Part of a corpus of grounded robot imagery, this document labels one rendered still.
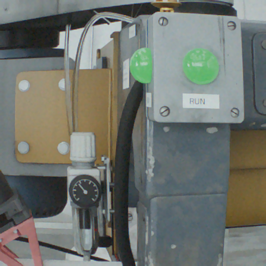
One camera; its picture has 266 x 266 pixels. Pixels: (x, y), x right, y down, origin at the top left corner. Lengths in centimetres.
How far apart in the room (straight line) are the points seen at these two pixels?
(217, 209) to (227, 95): 11
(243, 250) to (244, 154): 14
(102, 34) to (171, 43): 525
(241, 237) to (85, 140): 21
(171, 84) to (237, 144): 33
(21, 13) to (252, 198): 39
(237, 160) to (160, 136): 28
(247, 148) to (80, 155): 20
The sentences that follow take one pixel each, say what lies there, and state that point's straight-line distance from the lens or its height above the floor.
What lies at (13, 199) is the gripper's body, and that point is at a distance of 76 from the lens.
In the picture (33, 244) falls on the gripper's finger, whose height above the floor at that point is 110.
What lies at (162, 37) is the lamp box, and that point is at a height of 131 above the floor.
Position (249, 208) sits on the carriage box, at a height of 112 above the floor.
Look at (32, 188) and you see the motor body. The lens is 106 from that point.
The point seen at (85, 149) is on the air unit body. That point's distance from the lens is 85.
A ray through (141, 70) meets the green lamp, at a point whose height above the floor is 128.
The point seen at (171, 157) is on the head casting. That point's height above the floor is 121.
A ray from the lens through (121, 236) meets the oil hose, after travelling 68.
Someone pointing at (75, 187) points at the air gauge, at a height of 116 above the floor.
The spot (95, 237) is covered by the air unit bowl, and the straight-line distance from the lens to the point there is 86.
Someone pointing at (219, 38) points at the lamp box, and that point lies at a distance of 60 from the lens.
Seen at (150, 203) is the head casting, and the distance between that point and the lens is 65.
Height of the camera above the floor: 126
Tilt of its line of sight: 3 degrees down
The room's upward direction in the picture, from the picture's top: straight up
